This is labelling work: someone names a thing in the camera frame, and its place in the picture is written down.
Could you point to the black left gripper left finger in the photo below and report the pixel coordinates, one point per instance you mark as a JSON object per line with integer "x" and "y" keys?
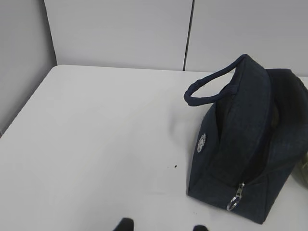
{"x": 125, "y": 224}

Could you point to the dark blue lunch bag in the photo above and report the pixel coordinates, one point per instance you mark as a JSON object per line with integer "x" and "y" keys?
{"x": 250, "y": 139}

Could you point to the green lid glass container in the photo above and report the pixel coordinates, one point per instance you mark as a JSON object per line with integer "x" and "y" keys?
{"x": 300, "y": 173}

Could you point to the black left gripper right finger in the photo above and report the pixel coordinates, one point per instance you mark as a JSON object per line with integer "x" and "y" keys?
{"x": 200, "y": 228}

